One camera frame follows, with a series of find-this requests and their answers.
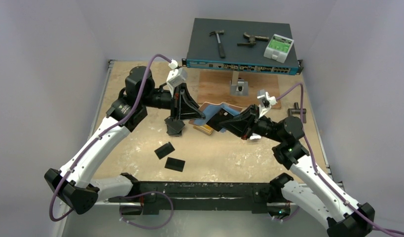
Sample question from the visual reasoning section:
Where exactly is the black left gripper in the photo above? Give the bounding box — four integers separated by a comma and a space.
142, 82, 206, 122

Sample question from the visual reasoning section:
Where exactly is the black VIP card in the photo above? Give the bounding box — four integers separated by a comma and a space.
206, 109, 234, 133

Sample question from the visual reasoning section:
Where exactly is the pink leather card holder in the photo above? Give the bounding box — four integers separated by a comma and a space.
188, 102, 243, 126

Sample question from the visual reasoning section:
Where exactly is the single black card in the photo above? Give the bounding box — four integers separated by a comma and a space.
164, 157, 185, 172
154, 142, 175, 159

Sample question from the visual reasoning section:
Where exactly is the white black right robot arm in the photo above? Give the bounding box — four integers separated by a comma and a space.
216, 105, 375, 237

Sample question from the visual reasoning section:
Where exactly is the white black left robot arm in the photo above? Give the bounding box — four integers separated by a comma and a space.
44, 66, 205, 214

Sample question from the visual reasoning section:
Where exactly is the white silver card stack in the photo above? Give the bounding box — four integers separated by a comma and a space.
249, 135, 261, 141

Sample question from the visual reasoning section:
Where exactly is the brown wooden board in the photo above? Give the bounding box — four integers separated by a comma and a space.
195, 70, 281, 107

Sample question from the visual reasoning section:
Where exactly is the small claw hammer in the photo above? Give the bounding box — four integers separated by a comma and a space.
209, 30, 226, 59

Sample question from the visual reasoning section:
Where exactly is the white green electronic box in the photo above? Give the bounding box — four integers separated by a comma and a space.
263, 34, 294, 63

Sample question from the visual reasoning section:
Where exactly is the rusty metal tool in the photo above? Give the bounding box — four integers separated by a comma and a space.
237, 32, 269, 47

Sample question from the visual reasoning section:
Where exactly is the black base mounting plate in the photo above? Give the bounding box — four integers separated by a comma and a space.
109, 181, 296, 218

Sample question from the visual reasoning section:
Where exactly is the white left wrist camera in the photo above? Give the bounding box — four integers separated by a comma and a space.
166, 59, 187, 96

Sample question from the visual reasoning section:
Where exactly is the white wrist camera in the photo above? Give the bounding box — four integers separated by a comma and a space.
166, 59, 187, 96
257, 89, 277, 118

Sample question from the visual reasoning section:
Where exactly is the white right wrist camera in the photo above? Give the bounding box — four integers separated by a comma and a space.
257, 89, 277, 118

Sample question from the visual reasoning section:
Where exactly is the metal stand bracket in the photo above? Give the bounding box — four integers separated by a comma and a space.
230, 71, 249, 96

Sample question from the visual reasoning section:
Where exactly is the dark metal clamp handle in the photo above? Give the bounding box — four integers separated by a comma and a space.
287, 102, 307, 123

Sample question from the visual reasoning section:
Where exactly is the blue grey network switch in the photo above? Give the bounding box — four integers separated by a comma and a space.
182, 18, 303, 75

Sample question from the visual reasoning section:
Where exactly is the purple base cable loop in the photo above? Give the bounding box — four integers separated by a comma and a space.
118, 190, 174, 230

